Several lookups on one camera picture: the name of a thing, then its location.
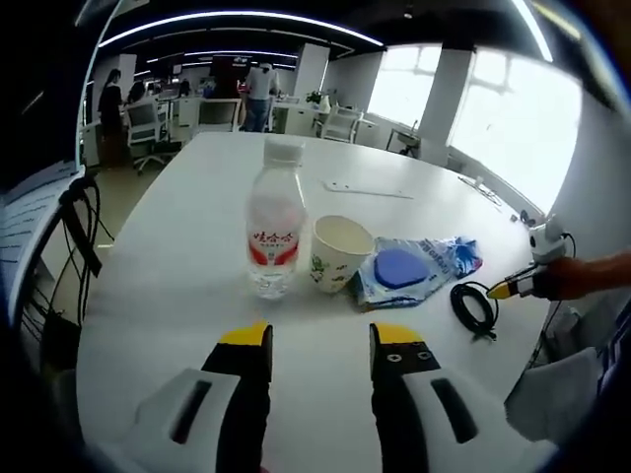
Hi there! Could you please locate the white printed paper cup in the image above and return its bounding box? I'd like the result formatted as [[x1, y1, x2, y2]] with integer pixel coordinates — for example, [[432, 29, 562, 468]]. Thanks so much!
[[309, 214, 376, 296]]

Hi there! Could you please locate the white cable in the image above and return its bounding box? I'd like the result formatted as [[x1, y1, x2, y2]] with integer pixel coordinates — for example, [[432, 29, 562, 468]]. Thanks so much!
[[456, 174, 505, 211]]

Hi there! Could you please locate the ceiling light strip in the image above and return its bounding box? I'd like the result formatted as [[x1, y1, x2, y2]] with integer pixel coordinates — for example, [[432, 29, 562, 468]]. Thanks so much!
[[98, 10, 386, 49]]

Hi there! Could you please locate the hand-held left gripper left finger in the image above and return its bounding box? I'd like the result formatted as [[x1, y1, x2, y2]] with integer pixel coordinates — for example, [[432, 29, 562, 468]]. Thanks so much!
[[130, 319, 274, 473]]

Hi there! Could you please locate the person's right hand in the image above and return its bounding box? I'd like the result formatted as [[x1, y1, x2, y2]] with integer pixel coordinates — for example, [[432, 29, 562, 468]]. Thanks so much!
[[532, 255, 589, 302]]

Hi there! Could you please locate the bundle of black cables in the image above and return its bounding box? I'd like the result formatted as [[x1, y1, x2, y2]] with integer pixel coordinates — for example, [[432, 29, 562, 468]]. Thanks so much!
[[24, 181, 117, 341]]

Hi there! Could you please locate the clear water bottle red label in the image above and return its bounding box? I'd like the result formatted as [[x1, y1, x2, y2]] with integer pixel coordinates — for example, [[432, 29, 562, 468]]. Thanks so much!
[[245, 136, 311, 302]]

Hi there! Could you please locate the white table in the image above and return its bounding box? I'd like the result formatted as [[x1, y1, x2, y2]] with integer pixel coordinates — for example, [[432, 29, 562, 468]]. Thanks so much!
[[73, 130, 554, 464]]

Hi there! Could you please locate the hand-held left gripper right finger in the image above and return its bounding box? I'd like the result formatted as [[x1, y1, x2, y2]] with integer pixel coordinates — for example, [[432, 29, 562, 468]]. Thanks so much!
[[369, 322, 542, 473]]

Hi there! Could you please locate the white table cable cover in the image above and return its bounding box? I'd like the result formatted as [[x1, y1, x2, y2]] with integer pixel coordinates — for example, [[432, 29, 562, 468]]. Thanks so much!
[[322, 179, 415, 201]]

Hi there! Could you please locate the white office chair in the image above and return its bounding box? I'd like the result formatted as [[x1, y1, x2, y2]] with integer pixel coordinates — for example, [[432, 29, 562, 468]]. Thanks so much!
[[125, 96, 175, 173], [319, 102, 366, 142]]

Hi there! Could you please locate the blue wet-wipes packet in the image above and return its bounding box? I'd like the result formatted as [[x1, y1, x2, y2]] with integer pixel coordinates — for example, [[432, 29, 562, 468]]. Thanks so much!
[[350, 235, 483, 314]]

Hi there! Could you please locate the black cable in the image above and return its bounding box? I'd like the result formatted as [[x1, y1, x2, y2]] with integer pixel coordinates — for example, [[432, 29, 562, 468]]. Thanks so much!
[[450, 280, 501, 343]]

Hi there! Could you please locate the large monitor screen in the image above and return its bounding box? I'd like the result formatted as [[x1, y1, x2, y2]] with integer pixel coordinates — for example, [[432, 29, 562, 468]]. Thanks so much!
[[0, 158, 88, 316]]

